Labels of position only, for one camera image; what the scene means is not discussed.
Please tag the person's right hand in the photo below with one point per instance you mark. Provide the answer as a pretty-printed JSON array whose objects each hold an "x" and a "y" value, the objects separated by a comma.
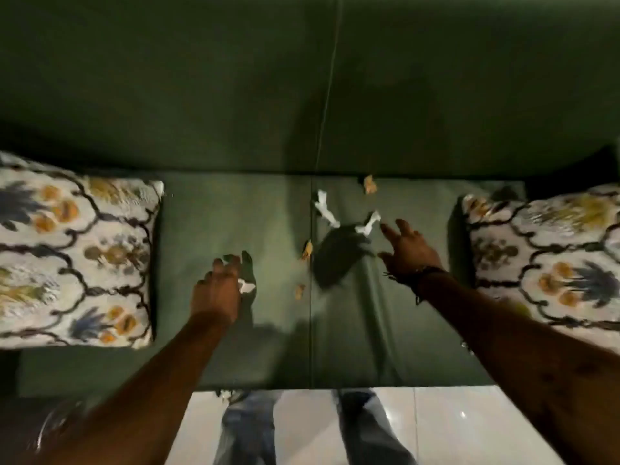
[{"x": 414, "y": 254}]

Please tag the person's left hand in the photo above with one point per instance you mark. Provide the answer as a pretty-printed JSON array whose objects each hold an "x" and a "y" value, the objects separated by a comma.
[{"x": 215, "y": 295}]

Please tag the person's right middle finger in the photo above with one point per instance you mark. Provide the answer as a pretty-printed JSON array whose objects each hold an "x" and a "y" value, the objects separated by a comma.
[{"x": 406, "y": 226}]

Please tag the person's right thumb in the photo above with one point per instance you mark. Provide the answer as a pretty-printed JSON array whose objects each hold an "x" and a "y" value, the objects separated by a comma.
[{"x": 386, "y": 258}]

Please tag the person's left fingers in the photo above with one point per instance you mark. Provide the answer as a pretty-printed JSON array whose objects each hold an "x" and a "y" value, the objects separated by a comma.
[{"x": 225, "y": 267}]

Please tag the small white paper scrap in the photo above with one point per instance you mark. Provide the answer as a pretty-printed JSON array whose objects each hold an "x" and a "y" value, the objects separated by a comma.
[{"x": 247, "y": 286}]

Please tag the person's right forearm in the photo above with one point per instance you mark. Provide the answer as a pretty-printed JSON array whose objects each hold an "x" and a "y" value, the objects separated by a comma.
[{"x": 533, "y": 363}]

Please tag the person's left forearm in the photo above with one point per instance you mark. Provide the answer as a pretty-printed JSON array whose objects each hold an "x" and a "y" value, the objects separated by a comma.
[{"x": 145, "y": 392}]

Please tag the crumpled white paper scrap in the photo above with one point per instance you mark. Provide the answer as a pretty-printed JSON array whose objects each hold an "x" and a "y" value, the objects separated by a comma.
[{"x": 369, "y": 225}]

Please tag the orange chip crumb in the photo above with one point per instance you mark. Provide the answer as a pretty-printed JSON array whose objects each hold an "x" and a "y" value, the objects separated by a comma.
[
  {"x": 300, "y": 292},
  {"x": 370, "y": 184},
  {"x": 307, "y": 250}
]

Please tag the long white paper scrap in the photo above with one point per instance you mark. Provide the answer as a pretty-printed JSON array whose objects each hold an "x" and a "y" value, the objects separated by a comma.
[{"x": 324, "y": 209}]

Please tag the floral patterned throw pillow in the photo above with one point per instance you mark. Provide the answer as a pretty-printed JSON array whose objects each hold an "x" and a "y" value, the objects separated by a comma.
[
  {"x": 72, "y": 246},
  {"x": 552, "y": 266}
]

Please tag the green fabric sofa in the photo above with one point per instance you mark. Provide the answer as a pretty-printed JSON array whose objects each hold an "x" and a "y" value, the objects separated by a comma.
[{"x": 242, "y": 116}]

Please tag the person's left leg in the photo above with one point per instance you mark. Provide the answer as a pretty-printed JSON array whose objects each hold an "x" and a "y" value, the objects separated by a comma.
[{"x": 247, "y": 430}]

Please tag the person's leg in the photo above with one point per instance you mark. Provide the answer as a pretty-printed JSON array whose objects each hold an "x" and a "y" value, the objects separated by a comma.
[
  {"x": 368, "y": 430},
  {"x": 247, "y": 430}
]

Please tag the person's right leg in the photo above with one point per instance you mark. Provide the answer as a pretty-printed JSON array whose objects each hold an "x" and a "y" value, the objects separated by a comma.
[{"x": 368, "y": 430}]

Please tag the clear glass object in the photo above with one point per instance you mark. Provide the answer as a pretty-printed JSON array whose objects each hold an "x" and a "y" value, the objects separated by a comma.
[{"x": 55, "y": 426}]

